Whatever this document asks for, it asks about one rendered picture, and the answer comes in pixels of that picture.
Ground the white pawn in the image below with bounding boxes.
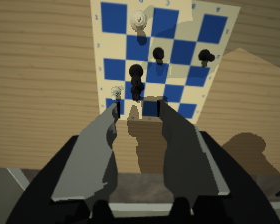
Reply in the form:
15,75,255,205
111,87,121,100

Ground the blue and cream checkered board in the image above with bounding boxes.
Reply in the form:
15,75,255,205
90,0,241,124

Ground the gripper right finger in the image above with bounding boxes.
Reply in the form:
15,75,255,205
157,99,280,224

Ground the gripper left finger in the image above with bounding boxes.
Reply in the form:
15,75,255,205
5,101,120,224

